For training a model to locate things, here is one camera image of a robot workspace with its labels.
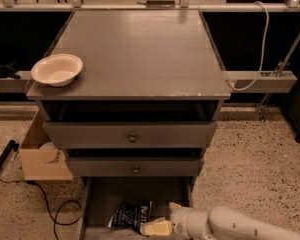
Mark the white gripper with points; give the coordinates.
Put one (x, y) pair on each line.
(180, 221)

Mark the blue chip bag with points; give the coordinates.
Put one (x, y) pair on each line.
(131, 215)

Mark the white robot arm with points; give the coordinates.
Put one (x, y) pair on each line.
(220, 223)

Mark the bottom grey open drawer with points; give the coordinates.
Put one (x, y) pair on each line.
(103, 196)

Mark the middle grey drawer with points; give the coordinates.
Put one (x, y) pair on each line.
(135, 167)

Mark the grey wooden drawer cabinet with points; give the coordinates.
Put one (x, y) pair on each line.
(162, 74)

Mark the top grey drawer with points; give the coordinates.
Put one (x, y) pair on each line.
(77, 135)

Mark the cardboard box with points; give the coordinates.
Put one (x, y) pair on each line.
(41, 159)

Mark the black pole on floor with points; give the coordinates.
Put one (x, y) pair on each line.
(11, 146)

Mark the white bowl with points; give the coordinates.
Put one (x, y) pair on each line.
(57, 70)

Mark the black object on rail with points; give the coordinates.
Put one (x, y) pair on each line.
(8, 71)

